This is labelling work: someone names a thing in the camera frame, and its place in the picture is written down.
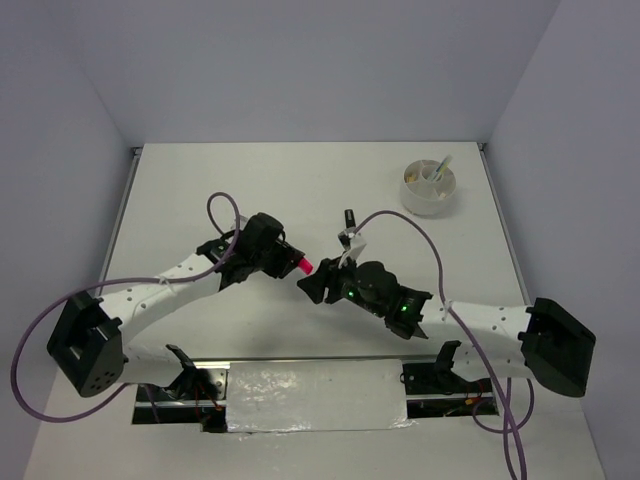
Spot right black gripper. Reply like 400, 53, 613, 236
297, 249, 387, 317

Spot pink black highlighter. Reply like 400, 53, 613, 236
298, 257, 314, 275

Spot blue black highlighter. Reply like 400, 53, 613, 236
344, 209, 357, 230

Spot yellow pen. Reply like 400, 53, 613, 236
428, 162, 446, 182

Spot blue clear pen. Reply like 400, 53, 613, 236
432, 155, 453, 181

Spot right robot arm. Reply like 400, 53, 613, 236
297, 258, 596, 398

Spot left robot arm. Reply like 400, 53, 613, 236
47, 213, 313, 399

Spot white round divided organizer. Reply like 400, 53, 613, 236
399, 160, 457, 217

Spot silver foil sheet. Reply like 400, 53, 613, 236
226, 359, 409, 433

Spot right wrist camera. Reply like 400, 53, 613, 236
338, 227, 367, 268

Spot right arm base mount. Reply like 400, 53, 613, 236
400, 360, 499, 419

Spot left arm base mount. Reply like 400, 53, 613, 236
131, 361, 230, 434

